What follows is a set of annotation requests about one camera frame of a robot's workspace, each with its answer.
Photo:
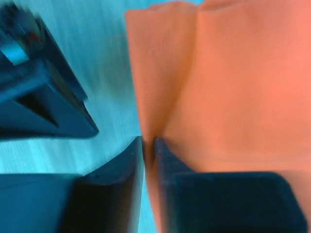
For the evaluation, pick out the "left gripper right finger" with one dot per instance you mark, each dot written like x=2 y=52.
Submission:
x=169 y=167

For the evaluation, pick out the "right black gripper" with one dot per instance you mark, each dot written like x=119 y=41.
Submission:
x=34 y=99

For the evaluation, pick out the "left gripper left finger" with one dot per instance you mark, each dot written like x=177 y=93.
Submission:
x=107 y=200

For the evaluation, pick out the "orange t-shirt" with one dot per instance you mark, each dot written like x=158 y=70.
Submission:
x=227 y=85

